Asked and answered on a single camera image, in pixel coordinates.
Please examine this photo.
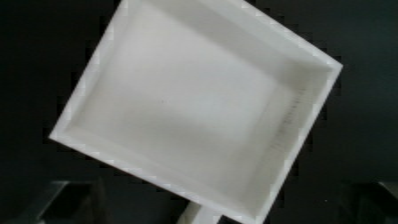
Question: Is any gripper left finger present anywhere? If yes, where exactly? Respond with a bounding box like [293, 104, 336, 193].
[23, 180, 110, 224]

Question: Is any white drawer tray front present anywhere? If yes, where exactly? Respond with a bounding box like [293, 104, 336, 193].
[50, 0, 343, 224]

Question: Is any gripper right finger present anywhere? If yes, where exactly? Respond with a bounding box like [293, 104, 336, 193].
[357, 182, 398, 224]

